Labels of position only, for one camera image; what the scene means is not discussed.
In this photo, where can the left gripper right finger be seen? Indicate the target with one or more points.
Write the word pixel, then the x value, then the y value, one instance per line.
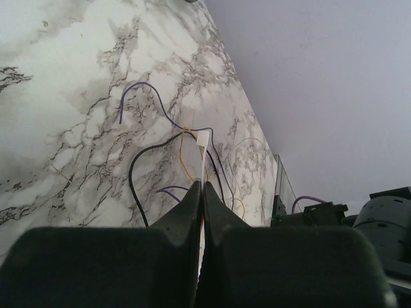
pixel 246 266

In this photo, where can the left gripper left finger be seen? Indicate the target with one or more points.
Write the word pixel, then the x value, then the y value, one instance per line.
pixel 155 266

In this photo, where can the white plastic zip tie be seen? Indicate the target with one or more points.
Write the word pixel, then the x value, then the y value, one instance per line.
pixel 202 142

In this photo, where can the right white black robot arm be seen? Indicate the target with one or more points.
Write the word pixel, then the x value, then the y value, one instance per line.
pixel 384 220

